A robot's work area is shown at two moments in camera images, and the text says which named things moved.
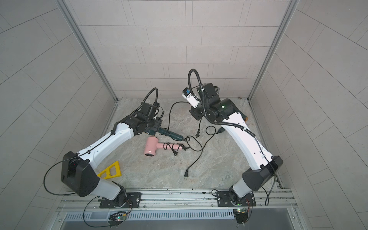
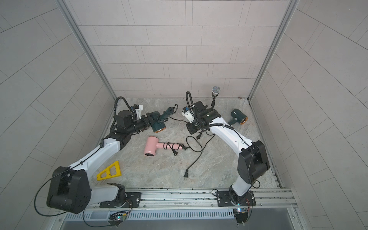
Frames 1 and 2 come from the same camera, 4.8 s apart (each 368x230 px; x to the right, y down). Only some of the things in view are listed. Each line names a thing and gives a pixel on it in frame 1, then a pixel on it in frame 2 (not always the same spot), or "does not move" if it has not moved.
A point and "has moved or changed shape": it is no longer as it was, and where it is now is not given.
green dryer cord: (198, 133) to (189, 136)
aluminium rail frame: (267, 199) does not move
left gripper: (158, 123) to (146, 126)
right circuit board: (241, 214) does not move
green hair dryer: (166, 132) has moved or changed shape
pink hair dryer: (152, 143) does not move
